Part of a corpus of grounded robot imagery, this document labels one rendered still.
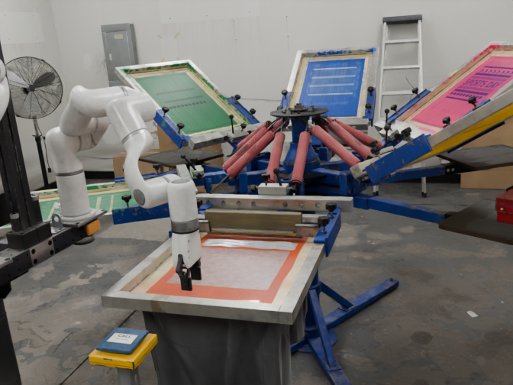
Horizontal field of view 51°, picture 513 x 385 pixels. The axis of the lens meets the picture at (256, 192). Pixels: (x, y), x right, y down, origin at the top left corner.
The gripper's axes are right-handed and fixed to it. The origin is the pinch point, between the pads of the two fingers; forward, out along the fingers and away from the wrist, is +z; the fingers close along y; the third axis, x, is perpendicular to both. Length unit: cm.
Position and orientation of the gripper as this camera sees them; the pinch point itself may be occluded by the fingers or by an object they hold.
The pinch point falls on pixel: (191, 279)
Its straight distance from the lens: 154.7
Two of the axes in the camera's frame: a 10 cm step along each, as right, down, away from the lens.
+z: 0.7, 9.6, 2.8
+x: 9.5, 0.2, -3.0
